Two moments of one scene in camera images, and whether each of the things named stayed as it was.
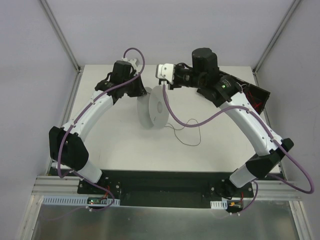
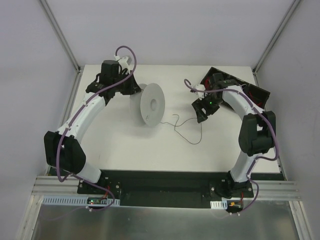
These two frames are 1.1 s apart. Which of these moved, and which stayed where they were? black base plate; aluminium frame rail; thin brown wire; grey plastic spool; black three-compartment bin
Moved: thin brown wire; grey plastic spool
Stayed: black three-compartment bin; aluminium frame rail; black base plate
